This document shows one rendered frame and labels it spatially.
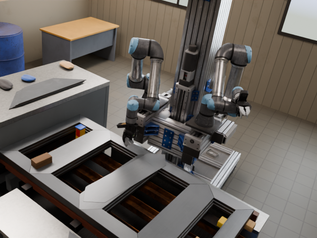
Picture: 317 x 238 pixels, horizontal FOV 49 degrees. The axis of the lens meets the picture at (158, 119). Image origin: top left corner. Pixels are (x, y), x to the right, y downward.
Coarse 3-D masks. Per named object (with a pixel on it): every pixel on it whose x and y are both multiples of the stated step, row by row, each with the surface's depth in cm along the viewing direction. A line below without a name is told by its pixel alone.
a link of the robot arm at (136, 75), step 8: (136, 40) 238; (144, 40) 239; (136, 48) 238; (144, 48) 238; (136, 56) 244; (144, 56) 246; (136, 64) 254; (136, 72) 263; (128, 80) 274; (136, 80) 271; (136, 88) 279
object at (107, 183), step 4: (100, 180) 223; (104, 180) 223; (108, 180) 224; (100, 184) 220; (104, 184) 220; (108, 184) 221; (112, 184) 221; (116, 184) 222; (108, 188) 217; (112, 188) 218; (116, 188) 218; (120, 188) 219; (112, 192) 215; (116, 192) 215; (120, 192) 216
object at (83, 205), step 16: (32, 144) 246; (112, 144) 263; (80, 160) 241; (32, 176) 219; (48, 192) 214; (128, 192) 220; (80, 208) 200; (96, 208) 202; (112, 208) 210; (208, 208) 219; (224, 208) 221; (96, 224) 194; (192, 224) 204
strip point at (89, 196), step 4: (84, 192) 211; (88, 192) 212; (92, 192) 212; (84, 196) 208; (88, 196) 209; (92, 196) 209; (96, 196) 210; (84, 200) 206; (88, 200) 206; (92, 200) 207; (96, 200) 207; (100, 200) 208
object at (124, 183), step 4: (112, 172) 231; (116, 172) 231; (108, 176) 227; (112, 176) 228; (116, 176) 228; (120, 176) 229; (112, 180) 224; (116, 180) 225; (120, 180) 225; (124, 180) 226; (120, 184) 222; (124, 184) 223; (128, 184) 223; (132, 184) 224; (124, 188) 219
